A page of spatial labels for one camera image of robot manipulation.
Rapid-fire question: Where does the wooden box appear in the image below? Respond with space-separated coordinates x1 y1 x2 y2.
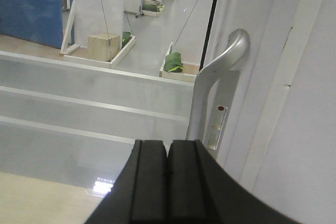
88 33 120 62

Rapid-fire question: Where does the green sandbag in tray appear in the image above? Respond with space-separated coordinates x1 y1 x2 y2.
163 52 184 72

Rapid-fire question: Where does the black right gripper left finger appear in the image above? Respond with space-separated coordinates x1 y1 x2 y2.
86 140 167 223

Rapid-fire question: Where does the silver door handle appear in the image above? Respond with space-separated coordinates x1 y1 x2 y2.
186 29 250 157

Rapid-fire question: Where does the white door frame post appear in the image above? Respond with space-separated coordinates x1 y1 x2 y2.
239 0 323 192

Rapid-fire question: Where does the blue panel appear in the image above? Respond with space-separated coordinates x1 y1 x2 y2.
1 0 63 49

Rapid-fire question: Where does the white sliding glass door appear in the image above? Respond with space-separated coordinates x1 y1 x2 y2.
1 0 274 192

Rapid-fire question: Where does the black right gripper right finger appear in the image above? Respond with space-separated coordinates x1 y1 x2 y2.
168 140 296 223

